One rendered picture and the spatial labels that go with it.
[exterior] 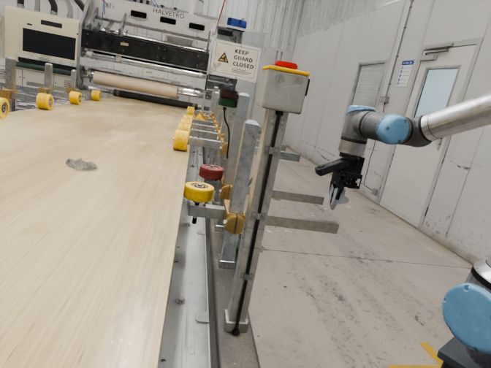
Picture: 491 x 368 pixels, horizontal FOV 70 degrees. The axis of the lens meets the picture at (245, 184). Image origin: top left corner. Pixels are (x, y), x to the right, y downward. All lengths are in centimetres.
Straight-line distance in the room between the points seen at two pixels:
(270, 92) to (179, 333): 57
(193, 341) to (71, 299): 44
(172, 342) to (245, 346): 18
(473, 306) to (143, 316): 72
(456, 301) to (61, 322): 81
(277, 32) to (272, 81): 976
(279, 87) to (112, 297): 40
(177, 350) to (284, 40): 987
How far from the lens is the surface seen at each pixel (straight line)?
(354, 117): 126
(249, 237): 68
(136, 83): 374
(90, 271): 54
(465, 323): 98
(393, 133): 118
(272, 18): 1038
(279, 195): 125
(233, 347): 75
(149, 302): 48
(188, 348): 85
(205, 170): 118
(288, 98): 61
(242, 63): 368
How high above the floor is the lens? 117
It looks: 14 degrees down
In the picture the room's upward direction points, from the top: 11 degrees clockwise
